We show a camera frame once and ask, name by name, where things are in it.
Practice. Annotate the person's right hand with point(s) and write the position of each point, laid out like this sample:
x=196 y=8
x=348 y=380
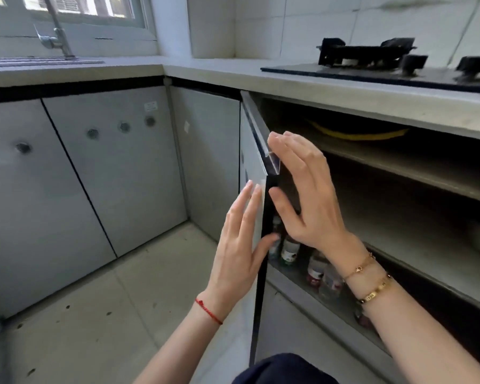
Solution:
x=320 y=211

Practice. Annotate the person's left hand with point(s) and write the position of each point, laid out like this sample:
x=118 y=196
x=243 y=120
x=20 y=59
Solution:
x=236 y=259

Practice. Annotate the white-cap blue-label water bottle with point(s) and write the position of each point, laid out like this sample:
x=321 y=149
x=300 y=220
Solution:
x=277 y=225

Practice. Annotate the green-cap water bottle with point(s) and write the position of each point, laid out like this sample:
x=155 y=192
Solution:
x=290 y=251

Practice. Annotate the white-capped bottle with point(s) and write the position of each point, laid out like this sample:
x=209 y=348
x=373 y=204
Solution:
x=331 y=285

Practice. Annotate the grey cabinet door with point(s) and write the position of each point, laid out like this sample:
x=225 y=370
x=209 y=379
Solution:
x=252 y=155

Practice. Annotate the grey kitchen cabinet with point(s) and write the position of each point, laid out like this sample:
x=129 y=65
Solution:
x=104 y=175

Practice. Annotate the person's right forearm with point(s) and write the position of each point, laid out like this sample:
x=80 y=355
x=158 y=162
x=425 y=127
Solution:
x=416 y=339

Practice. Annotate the person's left forearm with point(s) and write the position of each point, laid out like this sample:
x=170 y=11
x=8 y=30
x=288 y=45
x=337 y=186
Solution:
x=176 y=351

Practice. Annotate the person's dark trousers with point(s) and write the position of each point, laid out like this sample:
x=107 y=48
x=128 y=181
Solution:
x=284 y=371

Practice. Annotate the black glass gas stove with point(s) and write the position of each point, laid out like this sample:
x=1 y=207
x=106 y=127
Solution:
x=344 y=73

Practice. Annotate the black burner pan support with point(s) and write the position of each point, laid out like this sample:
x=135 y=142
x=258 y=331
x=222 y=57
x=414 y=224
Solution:
x=476 y=63
x=364 y=53

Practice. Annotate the white table countertop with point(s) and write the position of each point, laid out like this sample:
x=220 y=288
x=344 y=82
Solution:
x=224 y=73

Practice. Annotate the stove knob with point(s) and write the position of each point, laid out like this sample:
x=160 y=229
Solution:
x=414 y=63

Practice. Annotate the chrome gooseneck faucet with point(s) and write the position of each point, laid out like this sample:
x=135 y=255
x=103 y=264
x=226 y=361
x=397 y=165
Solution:
x=62 y=41

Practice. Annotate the stainless steel sink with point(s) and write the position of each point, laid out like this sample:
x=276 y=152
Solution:
x=36 y=61

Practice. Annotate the white framed window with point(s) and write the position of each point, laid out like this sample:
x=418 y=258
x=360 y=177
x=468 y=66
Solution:
x=84 y=5

